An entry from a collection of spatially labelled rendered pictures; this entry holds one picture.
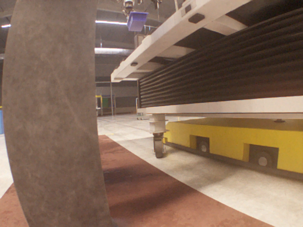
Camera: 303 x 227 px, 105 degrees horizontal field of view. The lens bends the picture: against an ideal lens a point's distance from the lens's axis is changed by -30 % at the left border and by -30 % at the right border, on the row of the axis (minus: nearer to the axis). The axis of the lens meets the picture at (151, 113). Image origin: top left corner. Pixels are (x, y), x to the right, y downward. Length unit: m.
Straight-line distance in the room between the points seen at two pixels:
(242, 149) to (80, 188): 0.90
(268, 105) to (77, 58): 0.61
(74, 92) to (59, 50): 0.12
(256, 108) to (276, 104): 0.08
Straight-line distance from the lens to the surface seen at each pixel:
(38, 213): 0.50
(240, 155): 1.08
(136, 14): 1.45
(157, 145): 1.33
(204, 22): 0.77
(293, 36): 0.76
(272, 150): 1.06
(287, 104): 0.59
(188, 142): 1.44
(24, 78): 0.44
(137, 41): 1.33
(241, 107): 0.68
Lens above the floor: 0.41
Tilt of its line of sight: 2 degrees down
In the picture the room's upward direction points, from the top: 4 degrees counter-clockwise
